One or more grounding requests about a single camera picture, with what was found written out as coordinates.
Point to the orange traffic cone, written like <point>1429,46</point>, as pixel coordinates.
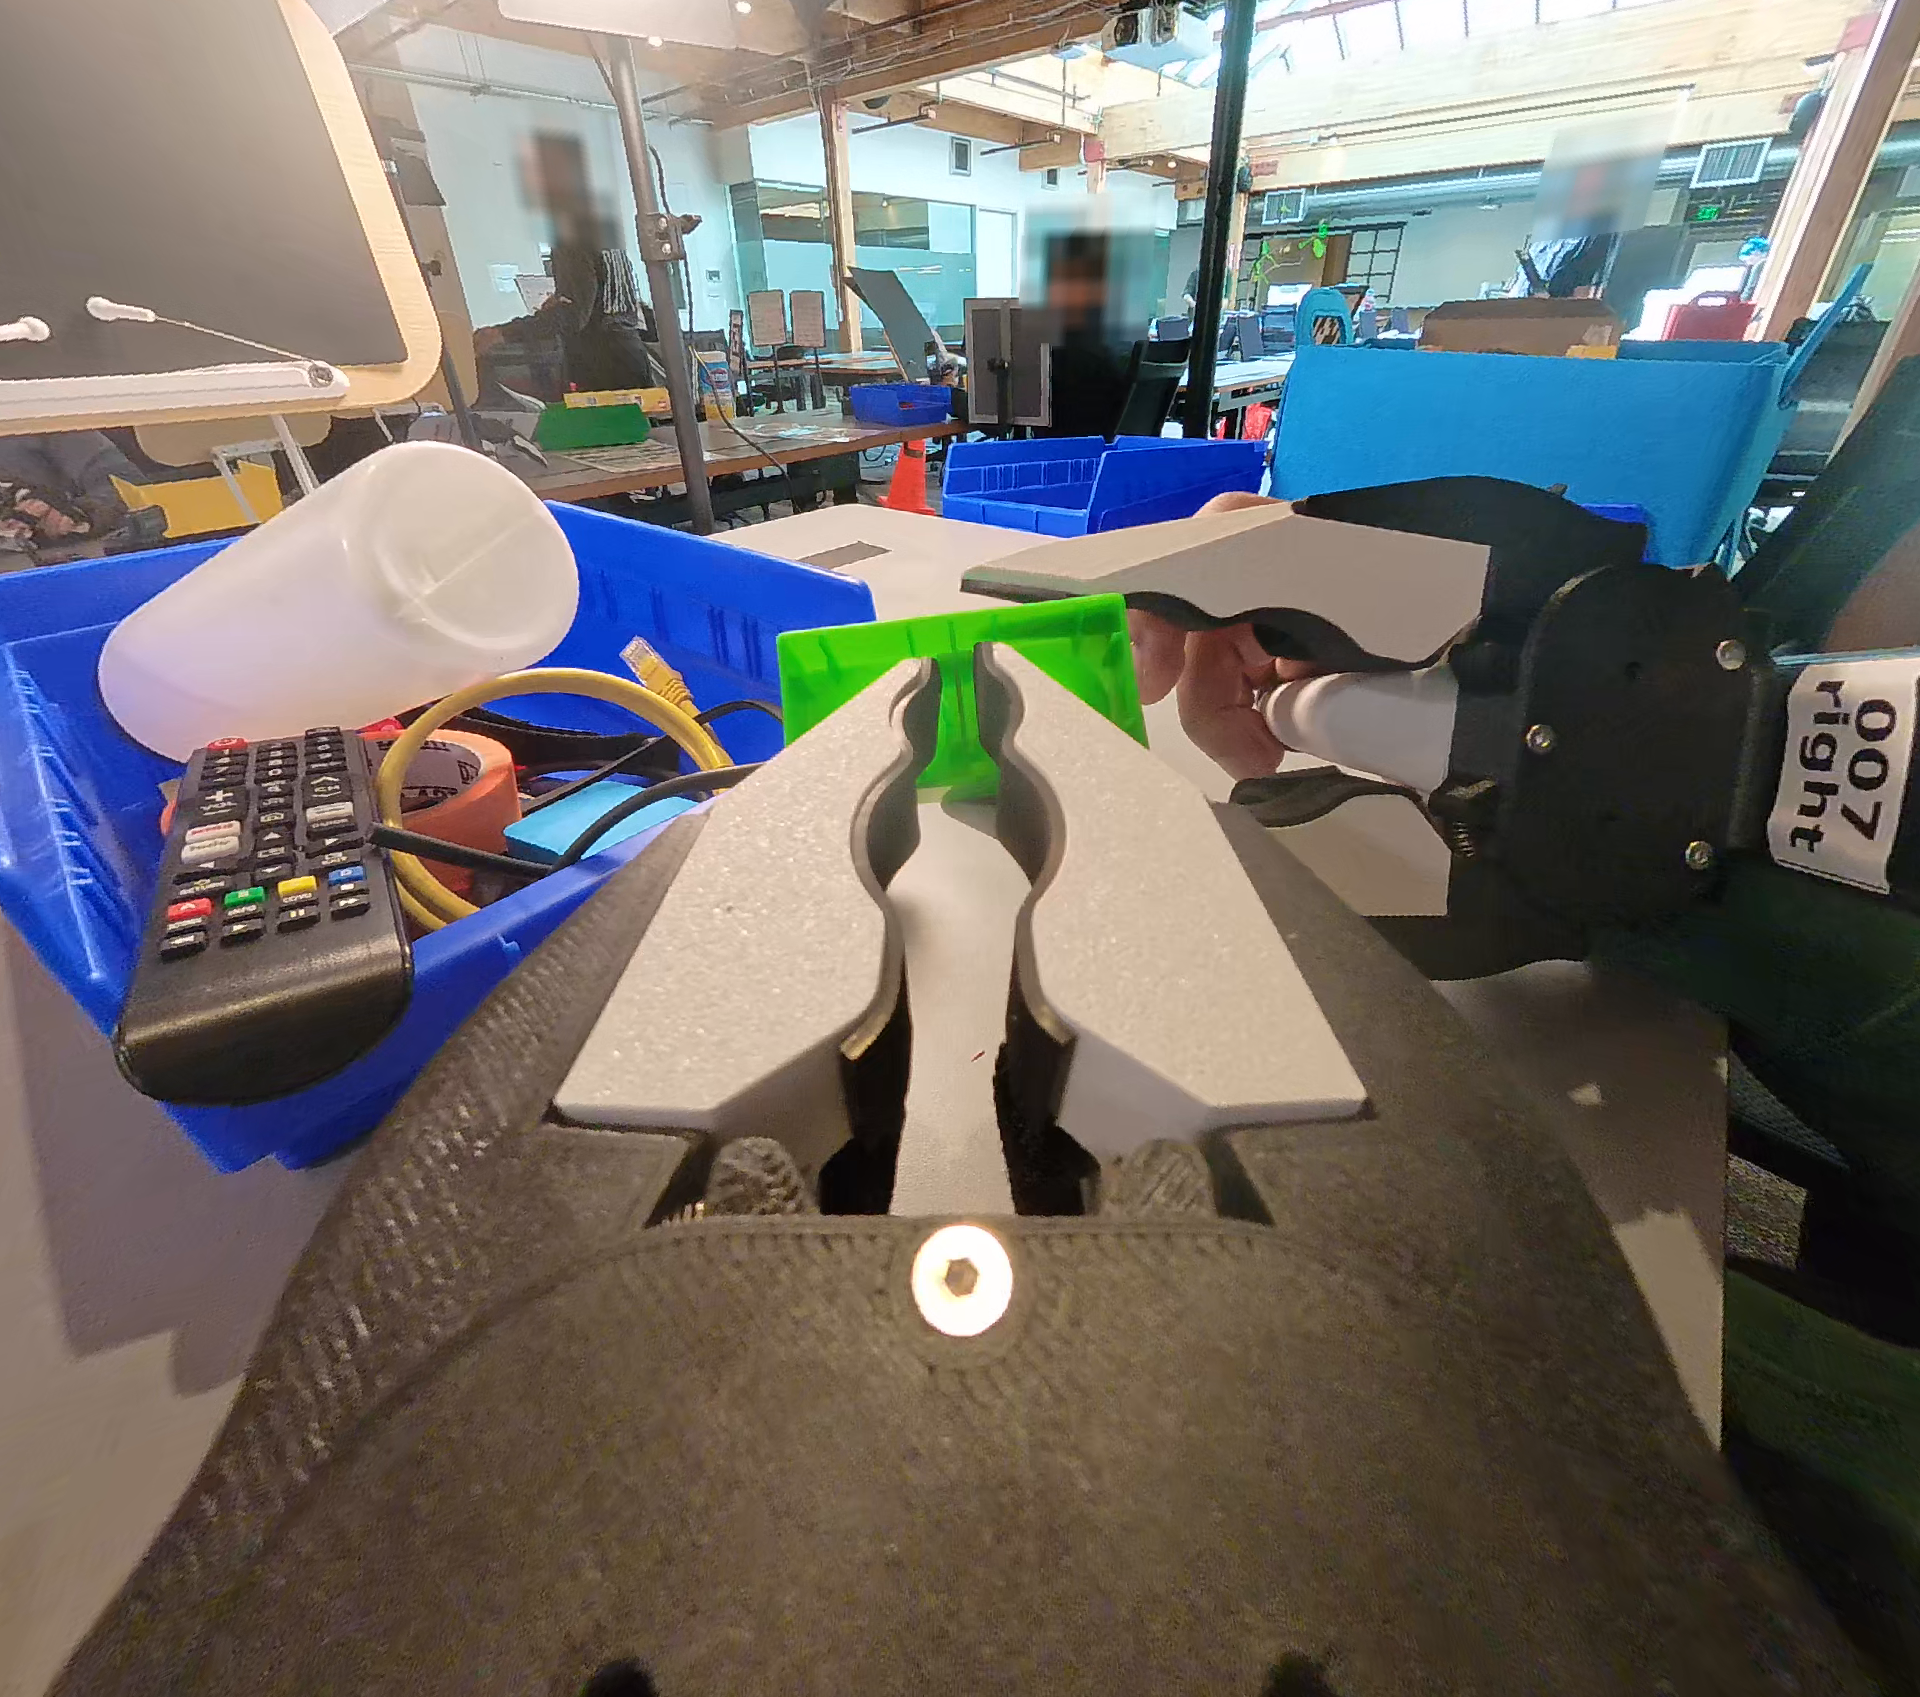
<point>906,483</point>

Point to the black light stand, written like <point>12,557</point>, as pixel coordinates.
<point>660,273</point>

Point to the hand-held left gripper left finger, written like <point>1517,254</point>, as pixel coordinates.
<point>719,979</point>

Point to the yellow plastic bin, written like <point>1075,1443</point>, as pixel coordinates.
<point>194,505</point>

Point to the black remote control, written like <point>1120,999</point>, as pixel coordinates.
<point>254,963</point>

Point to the green plastic block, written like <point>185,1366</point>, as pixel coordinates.
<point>855,693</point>

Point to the blue plastic bin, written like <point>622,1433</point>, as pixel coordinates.
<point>60,827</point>
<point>1020,483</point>
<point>1185,490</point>

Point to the person's right hand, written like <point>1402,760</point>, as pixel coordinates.
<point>1214,693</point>

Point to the grey computer monitor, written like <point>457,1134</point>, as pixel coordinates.
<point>1004,371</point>

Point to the cardboard box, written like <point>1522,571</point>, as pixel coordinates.
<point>1515,326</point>

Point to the black board with wooden frame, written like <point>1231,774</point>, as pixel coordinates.
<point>149,79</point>

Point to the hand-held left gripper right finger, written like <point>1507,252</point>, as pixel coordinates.
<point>1185,979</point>

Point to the green plastic bin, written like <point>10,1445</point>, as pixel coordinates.
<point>591,426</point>

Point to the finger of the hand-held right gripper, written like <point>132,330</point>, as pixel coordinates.
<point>1319,573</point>
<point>1364,731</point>

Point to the blue fabric crate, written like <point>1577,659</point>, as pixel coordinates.
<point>1500,454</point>

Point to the orange tape roll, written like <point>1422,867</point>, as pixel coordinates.
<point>483,786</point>

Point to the light blue flat block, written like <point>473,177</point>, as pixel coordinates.
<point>585,820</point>

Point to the black vertical pole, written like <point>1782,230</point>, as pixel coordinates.
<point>1230,79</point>

